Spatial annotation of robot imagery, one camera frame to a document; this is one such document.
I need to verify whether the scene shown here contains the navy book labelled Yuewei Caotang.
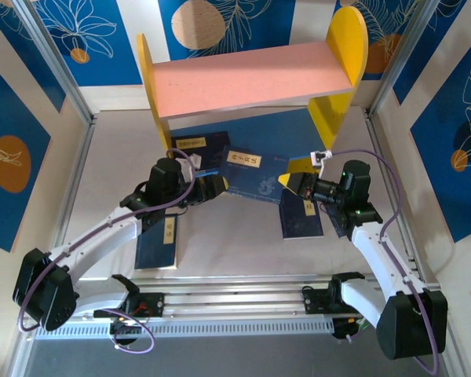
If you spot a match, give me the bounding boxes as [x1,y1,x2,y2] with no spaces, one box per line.
[171,131,232,178]

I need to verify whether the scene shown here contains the navy book labelled Sunzi Bingfa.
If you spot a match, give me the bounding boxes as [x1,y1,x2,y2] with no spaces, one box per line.
[218,144,299,206]

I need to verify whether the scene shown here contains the navy book labelled Yijing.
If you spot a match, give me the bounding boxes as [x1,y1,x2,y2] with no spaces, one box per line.
[277,188,325,240]

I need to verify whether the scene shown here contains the navy book labelled Mengxi Bitan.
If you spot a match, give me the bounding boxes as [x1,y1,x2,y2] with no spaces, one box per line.
[323,203,354,240]

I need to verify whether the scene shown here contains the navy book labelled Lunyu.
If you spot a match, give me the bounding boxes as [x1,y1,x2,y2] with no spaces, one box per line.
[134,214,179,271]

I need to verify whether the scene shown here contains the yellow pink blue bookshelf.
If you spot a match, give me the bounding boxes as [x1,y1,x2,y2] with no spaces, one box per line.
[136,5,370,174]

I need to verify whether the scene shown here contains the grey metal plate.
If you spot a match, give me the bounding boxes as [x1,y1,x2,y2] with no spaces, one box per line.
[23,336,451,377]

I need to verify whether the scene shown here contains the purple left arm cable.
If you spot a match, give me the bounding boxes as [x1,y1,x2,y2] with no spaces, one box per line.
[17,147,196,354]

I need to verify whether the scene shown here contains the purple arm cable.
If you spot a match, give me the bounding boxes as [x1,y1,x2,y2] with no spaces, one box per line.
[329,147,451,376]
[17,147,196,354]

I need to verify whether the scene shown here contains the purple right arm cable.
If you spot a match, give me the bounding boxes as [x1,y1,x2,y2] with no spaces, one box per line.
[329,147,451,376]

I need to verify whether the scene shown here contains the aluminium table side rail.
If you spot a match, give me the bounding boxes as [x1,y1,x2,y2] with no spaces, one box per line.
[364,109,427,282]
[49,112,99,276]

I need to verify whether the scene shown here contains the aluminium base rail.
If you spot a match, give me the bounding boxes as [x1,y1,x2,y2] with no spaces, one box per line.
[21,274,451,319]

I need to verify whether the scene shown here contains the aluminium frame post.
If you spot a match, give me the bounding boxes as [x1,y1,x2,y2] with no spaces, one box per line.
[13,0,97,125]
[370,0,444,117]

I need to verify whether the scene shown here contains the grey slotted cable duct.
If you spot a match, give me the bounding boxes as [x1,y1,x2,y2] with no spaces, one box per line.
[34,317,334,339]

